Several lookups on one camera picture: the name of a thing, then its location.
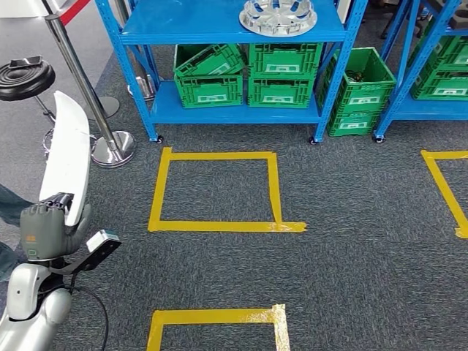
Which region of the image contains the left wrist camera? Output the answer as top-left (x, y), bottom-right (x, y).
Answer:
top-left (85, 229), bottom-right (122, 272)

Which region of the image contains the flat grey round base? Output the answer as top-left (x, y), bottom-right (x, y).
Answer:
top-left (97, 95), bottom-right (121, 120)

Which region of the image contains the black round stool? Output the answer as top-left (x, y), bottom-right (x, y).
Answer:
top-left (0, 57), bottom-right (99, 162)

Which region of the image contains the green plastic crate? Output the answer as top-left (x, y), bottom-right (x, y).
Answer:
top-left (173, 43), bottom-right (246, 78)
top-left (174, 72), bottom-right (245, 109)
top-left (406, 31), bottom-right (468, 74)
top-left (409, 68), bottom-right (468, 102)
top-left (248, 42), bottom-right (324, 80)
top-left (247, 76), bottom-right (315, 108)
top-left (316, 47), bottom-right (397, 116)
top-left (325, 110), bottom-right (382, 137)

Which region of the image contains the silver wheel hubcap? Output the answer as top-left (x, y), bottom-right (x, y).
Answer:
top-left (239, 0), bottom-right (318, 38)

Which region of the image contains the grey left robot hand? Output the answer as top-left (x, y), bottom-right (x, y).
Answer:
top-left (19, 192), bottom-right (92, 263)

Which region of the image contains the blue metal shelf rack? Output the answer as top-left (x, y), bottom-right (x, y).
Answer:
top-left (94, 0), bottom-right (369, 146)
top-left (372, 0), bottom-right (468, 144)

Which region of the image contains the white curved plastic part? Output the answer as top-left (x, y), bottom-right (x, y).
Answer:
top-left (38, 90), bottom-right (91, 227)

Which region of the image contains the dark phone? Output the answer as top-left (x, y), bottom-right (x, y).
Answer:
top-left (9, 55), bottom-right (44, 69)

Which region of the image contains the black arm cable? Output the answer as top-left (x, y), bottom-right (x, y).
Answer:
top-left (67, 285), bottom-right (110, 351)

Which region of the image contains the red barrier belt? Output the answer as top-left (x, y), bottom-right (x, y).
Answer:
top-left (59, 0), bottom-right (92, 26)

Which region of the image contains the yellow tape square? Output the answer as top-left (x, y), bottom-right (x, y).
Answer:
top-left (146, 146), bottom-right (308, 234)
top-left (420, 148), bottom-right (468, 240)
top-left (146, 303), bottom-right (291, 351)

